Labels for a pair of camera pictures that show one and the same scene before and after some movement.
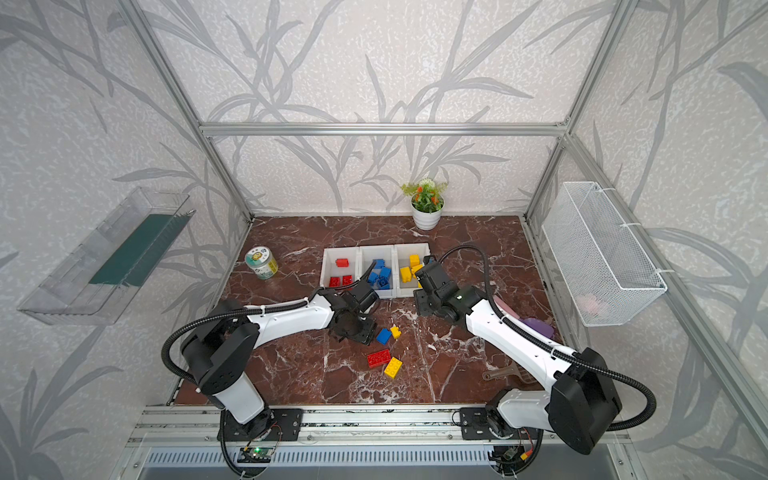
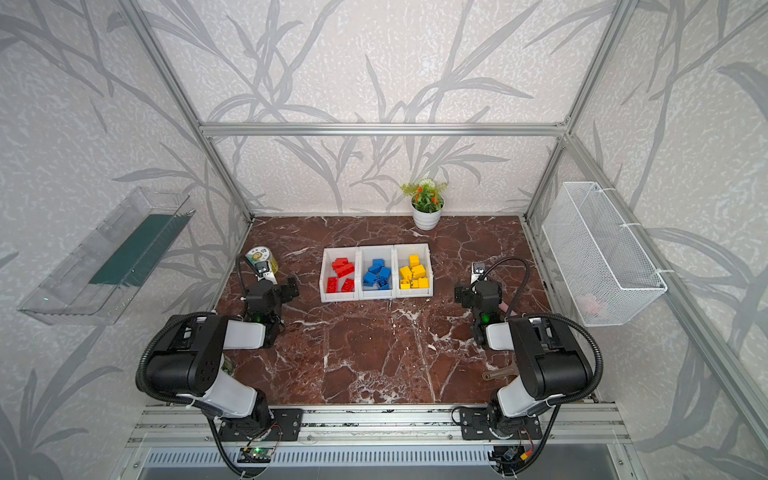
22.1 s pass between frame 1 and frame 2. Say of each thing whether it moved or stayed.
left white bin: stayed
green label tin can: stayed
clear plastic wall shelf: stayed
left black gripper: moved
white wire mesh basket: stayed
